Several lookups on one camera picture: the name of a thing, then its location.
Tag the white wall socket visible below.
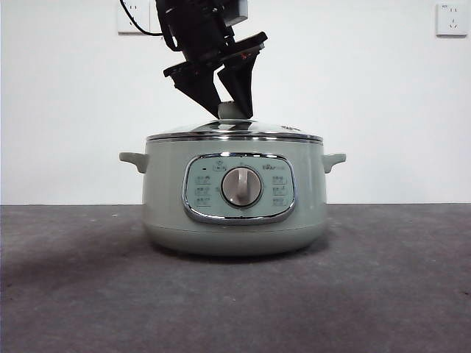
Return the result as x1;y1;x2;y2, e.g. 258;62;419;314
436;3;464;37
117;0;151;36

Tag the pale grey camera box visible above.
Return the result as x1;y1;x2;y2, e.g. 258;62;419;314
219;0;249;27

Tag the black cable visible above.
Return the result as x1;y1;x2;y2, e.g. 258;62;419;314
118;0;163;37

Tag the green electric cooking pot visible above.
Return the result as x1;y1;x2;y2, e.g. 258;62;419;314
118;138;347;257

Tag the glass lid with green knob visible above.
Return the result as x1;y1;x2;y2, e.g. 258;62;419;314
144;101;324;143

